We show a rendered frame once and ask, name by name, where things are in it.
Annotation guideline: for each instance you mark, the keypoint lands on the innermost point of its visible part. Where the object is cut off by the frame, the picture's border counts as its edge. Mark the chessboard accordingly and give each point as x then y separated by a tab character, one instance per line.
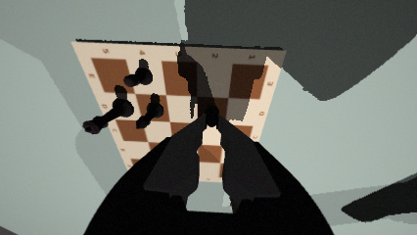
186	80

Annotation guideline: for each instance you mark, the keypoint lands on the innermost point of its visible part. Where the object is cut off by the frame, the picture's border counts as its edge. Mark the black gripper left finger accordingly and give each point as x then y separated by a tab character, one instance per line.
171	168

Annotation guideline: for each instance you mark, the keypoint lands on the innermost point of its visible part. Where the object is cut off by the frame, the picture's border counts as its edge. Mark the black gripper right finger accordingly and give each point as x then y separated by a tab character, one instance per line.
251	172

